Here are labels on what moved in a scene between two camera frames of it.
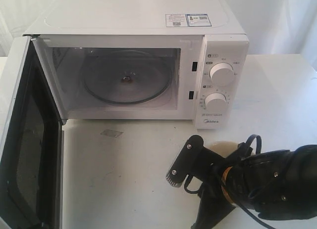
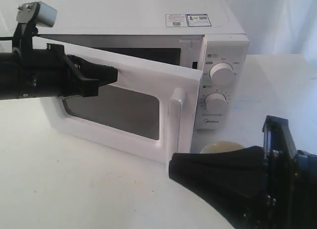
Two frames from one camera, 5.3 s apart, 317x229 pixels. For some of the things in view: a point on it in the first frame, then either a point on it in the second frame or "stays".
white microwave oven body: (144, 56) stays
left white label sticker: (176, 20) stays
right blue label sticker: (197, 20) stays
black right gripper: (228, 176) → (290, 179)
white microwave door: (30, 157) → (151, 109)
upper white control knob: (222, 73) stays
